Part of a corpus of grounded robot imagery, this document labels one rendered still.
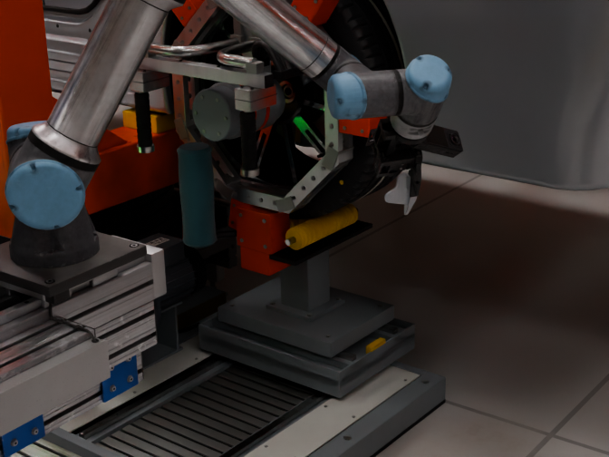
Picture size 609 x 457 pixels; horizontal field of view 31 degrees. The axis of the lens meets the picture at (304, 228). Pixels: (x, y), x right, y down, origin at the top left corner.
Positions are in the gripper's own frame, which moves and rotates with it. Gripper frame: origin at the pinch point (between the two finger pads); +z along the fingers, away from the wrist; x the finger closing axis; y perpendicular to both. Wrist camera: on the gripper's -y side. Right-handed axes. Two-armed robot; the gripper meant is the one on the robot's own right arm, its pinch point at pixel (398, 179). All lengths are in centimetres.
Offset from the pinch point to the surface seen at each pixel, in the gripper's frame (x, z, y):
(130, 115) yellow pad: -83, 95, 37
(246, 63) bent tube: -47, 25, 17
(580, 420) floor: 30, 94, -63
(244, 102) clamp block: -40, 29, 19
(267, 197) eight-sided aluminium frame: -36, 67, 10
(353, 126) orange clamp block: -35, 37, -7
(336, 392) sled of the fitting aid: 10, 95, -1
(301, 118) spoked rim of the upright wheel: -51, 57, -1
